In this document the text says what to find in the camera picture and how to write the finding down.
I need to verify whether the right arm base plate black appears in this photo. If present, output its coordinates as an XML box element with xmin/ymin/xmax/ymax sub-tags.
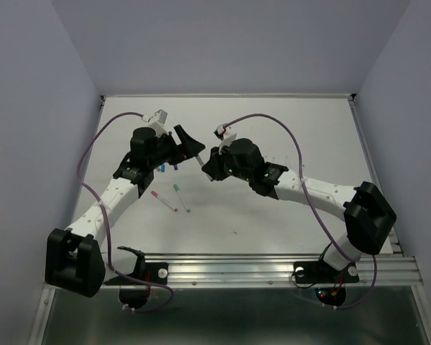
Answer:
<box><xmin>290</xmin><ymin>260</ymin><xmax>360</xmax><ymax>307</ymax></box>

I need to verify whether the aluminium rail frame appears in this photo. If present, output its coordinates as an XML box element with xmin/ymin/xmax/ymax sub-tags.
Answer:
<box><xmin>42</xmin><ymin>253</ymin><xmax>425</xmax><ymax>289</ymax></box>

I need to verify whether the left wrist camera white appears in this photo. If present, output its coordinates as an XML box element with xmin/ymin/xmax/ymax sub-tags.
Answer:
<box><xmin>142</xmin><ymin>109</ymin><xmax>168</xmax><ymax>137</ymax></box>

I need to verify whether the pink cap marker pen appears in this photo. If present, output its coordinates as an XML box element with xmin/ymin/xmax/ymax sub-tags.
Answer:
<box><xmin>151</xmin><ymin>190</ymin><xmax>178</xmax><ymax>212</ymax></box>

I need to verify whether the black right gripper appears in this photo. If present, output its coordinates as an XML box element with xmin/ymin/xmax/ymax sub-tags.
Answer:
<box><xmin>202</xmin><ymin>142</ymin><xmax>252</xmax><ymax>182</ymax></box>

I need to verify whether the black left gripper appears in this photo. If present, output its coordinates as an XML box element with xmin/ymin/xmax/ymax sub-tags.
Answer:
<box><xmin>148</xmin><ymin>125</ymin><xmax>205</xmax><ymax>169</ymax></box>

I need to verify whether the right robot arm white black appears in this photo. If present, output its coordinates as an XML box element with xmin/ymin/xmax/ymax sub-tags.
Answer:
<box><xmin>202</xmin><ymin>139</ymin><xmax>397</xmax><ymax>280</ymax></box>

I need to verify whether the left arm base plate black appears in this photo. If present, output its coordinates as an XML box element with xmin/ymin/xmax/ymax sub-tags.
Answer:
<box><xmin>103</xmin><ymin>262</ymin><xmax>175</xmax><ymax>313</ymax></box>

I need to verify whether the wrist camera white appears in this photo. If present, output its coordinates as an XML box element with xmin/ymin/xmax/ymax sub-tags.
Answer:
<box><xmin>214</xmin><ymin>124</ymin><xmax>237</xmax><ymax>155</ymax></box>
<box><xmin>142</xmin><ymin>109</ymin><xmax>168</xmax><ymax>137</ymax></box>

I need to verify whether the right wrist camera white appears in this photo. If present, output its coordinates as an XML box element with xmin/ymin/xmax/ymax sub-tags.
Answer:
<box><xmin>214</xmin><ymin>124</ymin><xmax>237</xmax><ymax>155</ymax></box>

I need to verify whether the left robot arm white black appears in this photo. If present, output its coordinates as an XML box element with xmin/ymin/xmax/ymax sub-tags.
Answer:
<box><xmin>45</xmin><ymin>125</ymin><xmax>205</xmax><ymax>297</ymax></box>

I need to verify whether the light green cap marker pen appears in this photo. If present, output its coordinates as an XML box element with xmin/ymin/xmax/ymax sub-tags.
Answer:
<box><xmin>173</xmin><ymin>184</ymin><xmax>191</xmax><ymax>213</ymax></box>

